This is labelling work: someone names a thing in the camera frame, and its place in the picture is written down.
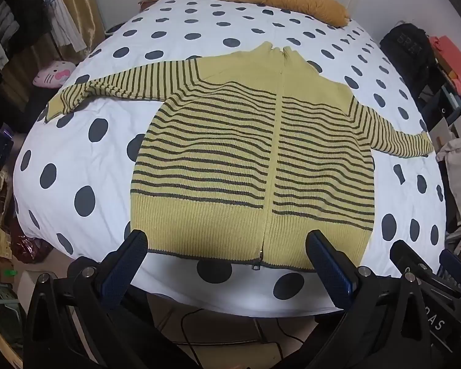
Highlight gold curtain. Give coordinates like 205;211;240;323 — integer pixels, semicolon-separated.
56;0;107;36

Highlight dark red bag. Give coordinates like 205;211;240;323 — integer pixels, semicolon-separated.
12;234;51;264

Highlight white polka dot blanket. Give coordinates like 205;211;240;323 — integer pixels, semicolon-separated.
12;0;446;318

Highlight green crate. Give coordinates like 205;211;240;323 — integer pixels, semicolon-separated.
0;280;24;351

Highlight yellow striped knit sweater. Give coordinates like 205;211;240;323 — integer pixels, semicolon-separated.
46;42;435;273

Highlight beige cloth bag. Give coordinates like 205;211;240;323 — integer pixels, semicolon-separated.
436;134;461;216

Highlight pink cat plush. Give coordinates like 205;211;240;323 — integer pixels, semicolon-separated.
34;60;76;88

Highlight black cable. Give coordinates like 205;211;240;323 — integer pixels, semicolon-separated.
180;307;305;369

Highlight dark hanging clothes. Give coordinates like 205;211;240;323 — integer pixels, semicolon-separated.
0;0;50;82

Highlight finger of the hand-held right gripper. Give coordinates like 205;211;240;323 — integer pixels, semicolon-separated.
439;249;461;297
390;239;443;278

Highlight black backpack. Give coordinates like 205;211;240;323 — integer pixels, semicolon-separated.
380;23;435;82

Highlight cardboard box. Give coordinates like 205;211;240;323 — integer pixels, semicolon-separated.
430;108;461;147

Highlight orange cloth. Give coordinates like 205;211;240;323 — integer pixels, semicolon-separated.
429;35;461;97

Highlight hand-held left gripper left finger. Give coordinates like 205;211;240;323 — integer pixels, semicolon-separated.
23;230;150;369

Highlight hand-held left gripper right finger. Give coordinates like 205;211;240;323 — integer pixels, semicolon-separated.
303;230;433;369

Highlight white hanging shirt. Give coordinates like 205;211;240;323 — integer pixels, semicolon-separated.
41;0;82;53

